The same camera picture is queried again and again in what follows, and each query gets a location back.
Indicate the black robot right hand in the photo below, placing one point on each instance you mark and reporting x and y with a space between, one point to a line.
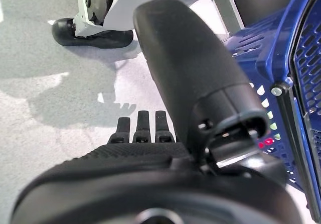
175 183

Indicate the blue plastic shopping basket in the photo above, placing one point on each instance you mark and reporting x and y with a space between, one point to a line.
281 45

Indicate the grey robot body panel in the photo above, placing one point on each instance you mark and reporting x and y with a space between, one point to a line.
118 13

